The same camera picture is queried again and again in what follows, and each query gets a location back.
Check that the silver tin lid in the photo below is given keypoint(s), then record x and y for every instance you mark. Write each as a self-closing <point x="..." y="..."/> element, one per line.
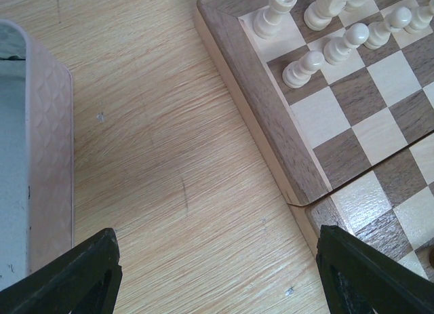
<point x="37" y="155"/>

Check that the white knight piece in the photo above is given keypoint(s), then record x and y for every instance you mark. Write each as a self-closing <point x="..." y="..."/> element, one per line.
<point x="320" y="13"/>

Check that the wooden chess board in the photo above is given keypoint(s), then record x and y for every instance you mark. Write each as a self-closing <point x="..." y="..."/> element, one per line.
<point x="353" y="147"/>

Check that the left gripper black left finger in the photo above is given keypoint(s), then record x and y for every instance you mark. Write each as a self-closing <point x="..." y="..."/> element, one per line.
<point x="86" y="279"/>

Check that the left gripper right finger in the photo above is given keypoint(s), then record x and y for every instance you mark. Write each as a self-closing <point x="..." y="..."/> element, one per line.
<point x="357" y="278"/>

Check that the white rook corner piece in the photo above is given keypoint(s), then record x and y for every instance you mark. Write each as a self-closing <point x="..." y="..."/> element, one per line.
<point x="268" y="21"/>

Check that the white pawn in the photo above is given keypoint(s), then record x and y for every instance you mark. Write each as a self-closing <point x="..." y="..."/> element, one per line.
<point x="296" y="74"/>
<point x="338" y="49"/>
<point x="380" y="32"/>

